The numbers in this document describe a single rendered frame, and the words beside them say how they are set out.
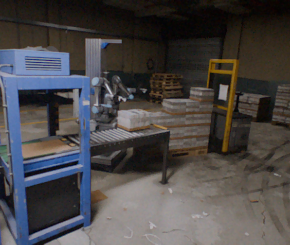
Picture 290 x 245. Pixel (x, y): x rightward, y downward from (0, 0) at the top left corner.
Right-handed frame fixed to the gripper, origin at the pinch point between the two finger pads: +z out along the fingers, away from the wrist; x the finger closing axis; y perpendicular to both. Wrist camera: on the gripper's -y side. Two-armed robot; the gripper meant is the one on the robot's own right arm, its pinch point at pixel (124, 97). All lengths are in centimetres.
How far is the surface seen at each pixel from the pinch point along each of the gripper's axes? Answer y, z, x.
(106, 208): 131, 36, 44
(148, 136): 44, 42, -8
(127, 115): 22.3, 10.6, 1.3
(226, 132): 45, 68, -222
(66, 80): -13, 43, 117
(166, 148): 62, 47, -47
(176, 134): 58, 5, -143
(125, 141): 49, 36, 27
